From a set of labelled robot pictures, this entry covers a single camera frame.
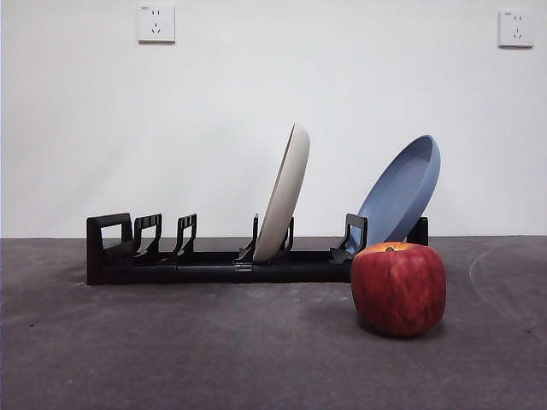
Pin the red apple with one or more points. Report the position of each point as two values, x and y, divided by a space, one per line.
398 290

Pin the white plate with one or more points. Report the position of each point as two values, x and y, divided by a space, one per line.
285 192

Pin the black plate rack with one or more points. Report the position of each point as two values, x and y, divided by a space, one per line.
205 273

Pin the blue plate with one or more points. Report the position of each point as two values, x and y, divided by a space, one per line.
401 192

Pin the white wall socket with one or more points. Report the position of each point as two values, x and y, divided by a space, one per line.
515 30
156 24

